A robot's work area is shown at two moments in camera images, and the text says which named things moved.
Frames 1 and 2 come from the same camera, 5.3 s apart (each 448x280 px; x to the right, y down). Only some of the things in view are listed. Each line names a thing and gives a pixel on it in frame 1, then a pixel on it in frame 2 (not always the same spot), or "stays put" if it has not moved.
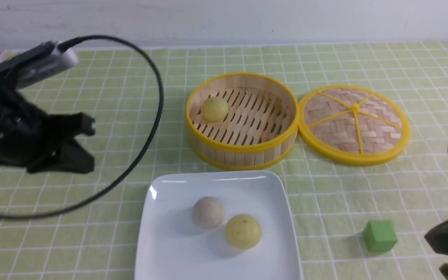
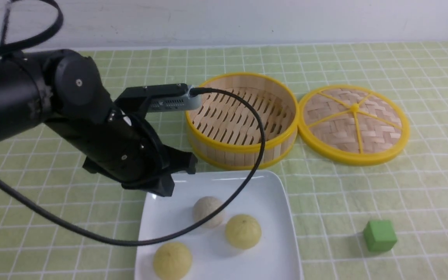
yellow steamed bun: [243, 231] stays put
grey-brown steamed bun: [208, 212] stays put
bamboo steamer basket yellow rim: [260, 128] stays put
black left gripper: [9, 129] → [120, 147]
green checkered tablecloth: [120, 88] stays put
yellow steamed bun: [214, 109] → [172, 261]
